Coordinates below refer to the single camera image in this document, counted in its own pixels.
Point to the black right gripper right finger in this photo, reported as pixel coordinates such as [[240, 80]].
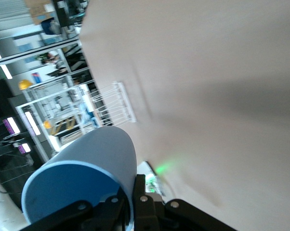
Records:
[[145, 211]]

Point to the yellow hard hat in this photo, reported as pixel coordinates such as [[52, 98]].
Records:
[[25, 84], [47, 124]]

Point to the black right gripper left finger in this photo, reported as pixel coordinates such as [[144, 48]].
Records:
[[96, 216]]

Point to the light blue plastic cup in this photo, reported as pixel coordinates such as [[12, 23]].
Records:
[[87, 154]]

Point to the brown cardboard box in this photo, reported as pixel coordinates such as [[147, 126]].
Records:
[[37, 9]]

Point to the white metal shelving unit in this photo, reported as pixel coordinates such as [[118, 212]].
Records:
[[63, 106]]

